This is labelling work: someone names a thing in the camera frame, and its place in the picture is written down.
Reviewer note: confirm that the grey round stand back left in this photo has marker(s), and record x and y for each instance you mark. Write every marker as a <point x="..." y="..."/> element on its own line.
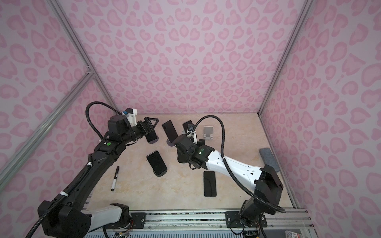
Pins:
<point x="153" y="141"/>

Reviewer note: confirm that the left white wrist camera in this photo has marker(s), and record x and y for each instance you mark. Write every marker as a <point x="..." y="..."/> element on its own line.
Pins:
<point x="131" y="114"/>

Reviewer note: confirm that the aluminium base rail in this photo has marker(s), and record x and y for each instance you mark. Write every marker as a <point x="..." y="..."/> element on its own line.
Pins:
<point x="217" y="223"/>

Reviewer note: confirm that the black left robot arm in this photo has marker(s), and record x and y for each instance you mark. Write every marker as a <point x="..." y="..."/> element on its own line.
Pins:
<point x="62" y="217"/>

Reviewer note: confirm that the grey round stand middle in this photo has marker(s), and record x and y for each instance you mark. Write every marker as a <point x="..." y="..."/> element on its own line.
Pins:
<point x="169" y="143"/>

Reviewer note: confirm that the black white marker pen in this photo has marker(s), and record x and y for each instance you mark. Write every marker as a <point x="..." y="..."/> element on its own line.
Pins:
<point x="115" y="178"/>

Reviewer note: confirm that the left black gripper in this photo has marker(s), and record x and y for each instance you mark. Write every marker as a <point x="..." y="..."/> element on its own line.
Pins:
<point x="145" y="127"/>

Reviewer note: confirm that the grey felt pad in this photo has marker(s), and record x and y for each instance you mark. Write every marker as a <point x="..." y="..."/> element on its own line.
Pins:
<point x="269" y="158"/>

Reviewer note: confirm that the back middle black phone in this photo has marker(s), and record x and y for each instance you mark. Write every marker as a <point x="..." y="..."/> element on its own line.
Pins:
<point x="170" y="131"/>

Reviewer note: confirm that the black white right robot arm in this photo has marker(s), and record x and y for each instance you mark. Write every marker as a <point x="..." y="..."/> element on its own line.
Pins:
<point x="263" y="185"/>

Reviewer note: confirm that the grey round stand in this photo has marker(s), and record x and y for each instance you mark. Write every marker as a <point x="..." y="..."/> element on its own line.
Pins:
<point x="169" y="143"/>
<point x="153" y="141"/>

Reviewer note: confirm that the back left black phone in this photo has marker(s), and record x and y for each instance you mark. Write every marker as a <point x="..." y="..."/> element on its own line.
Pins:
<point x="151" y="135"/>

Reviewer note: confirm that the purple edged black phone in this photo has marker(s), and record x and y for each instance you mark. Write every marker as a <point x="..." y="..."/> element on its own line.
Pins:
<point x="209" y="184"/>

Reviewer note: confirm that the front left black phone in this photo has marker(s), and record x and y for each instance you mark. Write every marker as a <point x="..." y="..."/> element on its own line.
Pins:
<point x="156" y="162"/>

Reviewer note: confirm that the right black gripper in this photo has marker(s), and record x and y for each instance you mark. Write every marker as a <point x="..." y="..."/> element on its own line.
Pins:
<point x="177" y="141"/>

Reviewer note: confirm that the black round stand front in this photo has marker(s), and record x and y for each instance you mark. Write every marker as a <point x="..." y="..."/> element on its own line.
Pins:
<point x="160" y="173"/>

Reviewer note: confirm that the silver folding phone stand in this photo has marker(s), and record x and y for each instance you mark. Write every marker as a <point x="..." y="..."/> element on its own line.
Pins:
<point x="208" y="132"/>

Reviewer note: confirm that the back right black phone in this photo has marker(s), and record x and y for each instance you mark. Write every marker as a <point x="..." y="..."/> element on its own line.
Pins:
<point x="186" y="124"/>

